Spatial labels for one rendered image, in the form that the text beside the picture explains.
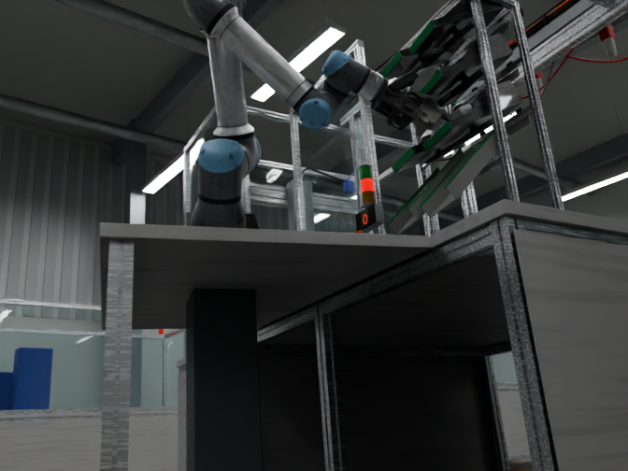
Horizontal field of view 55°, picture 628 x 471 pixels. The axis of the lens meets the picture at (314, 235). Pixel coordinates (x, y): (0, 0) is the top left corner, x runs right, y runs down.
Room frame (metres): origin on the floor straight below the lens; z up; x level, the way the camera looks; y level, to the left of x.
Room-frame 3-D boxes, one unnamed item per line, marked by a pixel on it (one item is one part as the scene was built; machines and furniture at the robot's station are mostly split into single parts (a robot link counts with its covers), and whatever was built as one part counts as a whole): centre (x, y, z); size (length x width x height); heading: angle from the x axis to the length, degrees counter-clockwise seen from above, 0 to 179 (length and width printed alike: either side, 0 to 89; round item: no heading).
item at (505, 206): (2.10, -0.59, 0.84); 1.50 x 1.41 x 0.03; 31
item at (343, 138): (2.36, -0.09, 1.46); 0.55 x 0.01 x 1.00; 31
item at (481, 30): (1.62, -0.50, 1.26); 0.36 x 0.21 x 0.80; 31
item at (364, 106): (2.11, -0.24, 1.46); 0.03 x 0.03 x 1.00; 31
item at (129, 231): (1.59, 0.22, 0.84); 0.90 x 0.70 x 0.03; 19
